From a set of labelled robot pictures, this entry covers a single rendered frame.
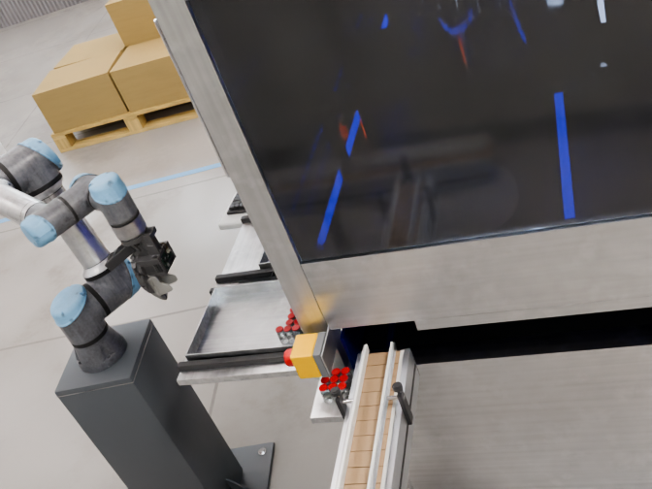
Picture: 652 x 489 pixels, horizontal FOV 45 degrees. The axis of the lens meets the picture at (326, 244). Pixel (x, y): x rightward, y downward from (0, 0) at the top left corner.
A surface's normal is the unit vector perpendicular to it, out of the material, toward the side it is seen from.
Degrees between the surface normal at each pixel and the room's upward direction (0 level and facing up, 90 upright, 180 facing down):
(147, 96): 90
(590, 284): 90
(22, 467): 0
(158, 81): 90
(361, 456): 0
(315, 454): 0
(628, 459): 90
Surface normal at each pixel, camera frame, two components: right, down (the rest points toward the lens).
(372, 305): -0.18, 0.63
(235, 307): -0.31, -0.76
